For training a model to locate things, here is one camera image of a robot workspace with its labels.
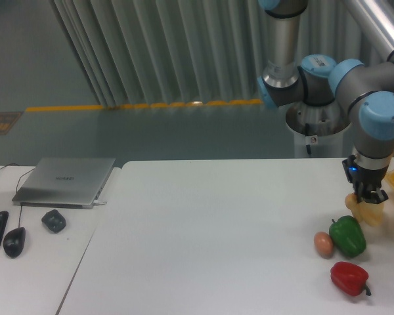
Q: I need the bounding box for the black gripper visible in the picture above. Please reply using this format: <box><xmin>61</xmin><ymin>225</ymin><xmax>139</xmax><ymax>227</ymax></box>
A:
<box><xmin>342</xmin><ymin>154</ymin><xmax>389</xmax><ymax>204</ymax></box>

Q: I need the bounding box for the pale triangular bread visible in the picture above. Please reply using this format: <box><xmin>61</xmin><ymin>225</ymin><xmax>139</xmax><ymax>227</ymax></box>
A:
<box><xmin>345</xmin><ymin>194</ymin><xmax>384</xmax><ymax>227</ymax></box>

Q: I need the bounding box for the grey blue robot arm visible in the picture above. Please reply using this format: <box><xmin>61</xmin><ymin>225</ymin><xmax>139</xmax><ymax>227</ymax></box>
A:
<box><xmin>257</xmin><ymin>1</ymin><xmax>394</xmax><ymax>204</ymax></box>

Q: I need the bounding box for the green bell pepper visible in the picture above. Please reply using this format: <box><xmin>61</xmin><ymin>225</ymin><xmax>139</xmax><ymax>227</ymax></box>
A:
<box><xmin>329</xmin><ymin>215</ymin><xmax>367</xmax><ymax>258</ymax></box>

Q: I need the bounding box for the brown egg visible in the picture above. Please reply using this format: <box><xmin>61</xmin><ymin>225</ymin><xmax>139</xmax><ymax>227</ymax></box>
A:
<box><xmin>314</xmin><ymin>232</ymin><xmax>334</xmax><ymax>257</ymax></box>

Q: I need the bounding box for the red bell pepper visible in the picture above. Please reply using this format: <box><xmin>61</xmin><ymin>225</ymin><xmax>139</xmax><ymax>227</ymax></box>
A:
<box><xmin>330</xmin><ymin>261</ymin><xmax>372</xmax><ymax>297</ymax></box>

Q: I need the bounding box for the grey pleated curtain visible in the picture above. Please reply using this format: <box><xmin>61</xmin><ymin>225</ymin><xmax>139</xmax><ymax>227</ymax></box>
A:
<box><xmin>47</xmin><ymin>0</ymin><xmax>382</xmax><ymax>110</ymax></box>

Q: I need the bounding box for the silver closed laptop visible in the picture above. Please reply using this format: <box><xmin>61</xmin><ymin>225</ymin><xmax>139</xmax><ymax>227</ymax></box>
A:
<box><xmin>12</xmin><ymin>157</ymin><xmax>115</xmax><ymax>209</ymax></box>

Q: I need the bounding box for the small black clip device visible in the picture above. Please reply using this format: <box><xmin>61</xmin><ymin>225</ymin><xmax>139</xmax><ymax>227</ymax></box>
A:
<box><xmin>41</xmin><ymin>209</ymin><xmax>66</xmax><ymax>234</ymax></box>

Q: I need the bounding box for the black computer mouse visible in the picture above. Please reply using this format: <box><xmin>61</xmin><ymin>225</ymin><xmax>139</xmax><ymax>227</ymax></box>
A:
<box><xmin>3</xmin><ymin>227</ymin><xmax>26</xmax><ymax>259</ymax></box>

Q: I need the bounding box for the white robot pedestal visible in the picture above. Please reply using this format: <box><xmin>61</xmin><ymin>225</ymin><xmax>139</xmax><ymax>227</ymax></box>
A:
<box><xmin>286</xmin><ymin>101</ymin><xmax>350</xmax><ymax>158</ymax></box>

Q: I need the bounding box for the black mouse cable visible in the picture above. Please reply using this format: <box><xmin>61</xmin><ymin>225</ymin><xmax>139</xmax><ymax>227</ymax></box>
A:
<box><xmin>14</xmin><ymin>166</ymin><xmax>37</xmax><ymax>228</ymax></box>

